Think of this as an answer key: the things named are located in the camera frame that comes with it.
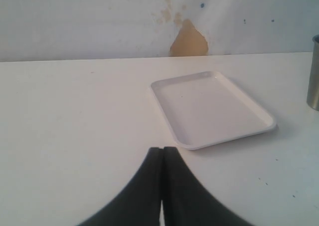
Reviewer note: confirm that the stainless steel cup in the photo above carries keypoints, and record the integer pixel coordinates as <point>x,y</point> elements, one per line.
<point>313,88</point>

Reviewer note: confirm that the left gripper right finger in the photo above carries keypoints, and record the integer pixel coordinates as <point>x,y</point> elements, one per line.
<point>186,202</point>

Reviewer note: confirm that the white square tray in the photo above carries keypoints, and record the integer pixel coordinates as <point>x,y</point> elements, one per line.
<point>207,108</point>

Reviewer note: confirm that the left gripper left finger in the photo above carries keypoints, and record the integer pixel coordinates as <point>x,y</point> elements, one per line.
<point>139,202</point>

